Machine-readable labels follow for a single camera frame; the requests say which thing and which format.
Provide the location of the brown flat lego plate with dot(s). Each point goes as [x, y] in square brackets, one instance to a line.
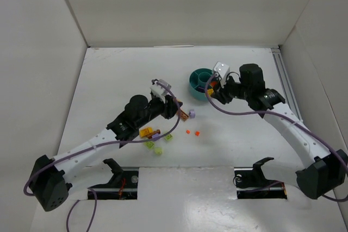
[183, 115]

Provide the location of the lilac square lego brick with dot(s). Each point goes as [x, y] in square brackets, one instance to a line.
[156, 136]

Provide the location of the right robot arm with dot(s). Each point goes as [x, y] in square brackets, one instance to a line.
[322, 168]

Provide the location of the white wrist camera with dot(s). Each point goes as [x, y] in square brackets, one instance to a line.
[222, 69]
[160, 89]

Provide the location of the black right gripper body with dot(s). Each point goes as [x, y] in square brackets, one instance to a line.
[220, 94]

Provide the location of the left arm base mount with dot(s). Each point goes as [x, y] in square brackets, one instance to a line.
[122, 185]

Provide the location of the teal divided round container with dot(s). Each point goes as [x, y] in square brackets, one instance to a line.
[199, 77]

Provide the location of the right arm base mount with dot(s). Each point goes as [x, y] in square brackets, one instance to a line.
[251, 183]

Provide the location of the yellow lego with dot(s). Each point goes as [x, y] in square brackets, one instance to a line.
[210, 91]

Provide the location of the pale yellow lego brick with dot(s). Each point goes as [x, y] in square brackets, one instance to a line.
[158, 151]

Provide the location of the lime green lego brick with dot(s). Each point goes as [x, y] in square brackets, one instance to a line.
[149, 144]

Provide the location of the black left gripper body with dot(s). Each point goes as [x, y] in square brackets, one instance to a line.
[171, 107]

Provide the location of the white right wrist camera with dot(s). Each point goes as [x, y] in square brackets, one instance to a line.
[222, 69]

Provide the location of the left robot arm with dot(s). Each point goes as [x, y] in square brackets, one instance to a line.
[53, 180]

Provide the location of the dark brown lego piece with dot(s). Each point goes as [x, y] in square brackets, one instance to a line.
[149, 136]

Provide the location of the yellow orange lego brick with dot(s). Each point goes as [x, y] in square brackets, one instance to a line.
[145, 132]

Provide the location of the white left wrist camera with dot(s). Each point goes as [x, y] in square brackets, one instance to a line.
[160, 89]

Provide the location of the aluminium rail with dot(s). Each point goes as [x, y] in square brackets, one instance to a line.
[285, 82]

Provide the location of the lilac round lego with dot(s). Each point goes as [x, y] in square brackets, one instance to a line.
[192, 113]

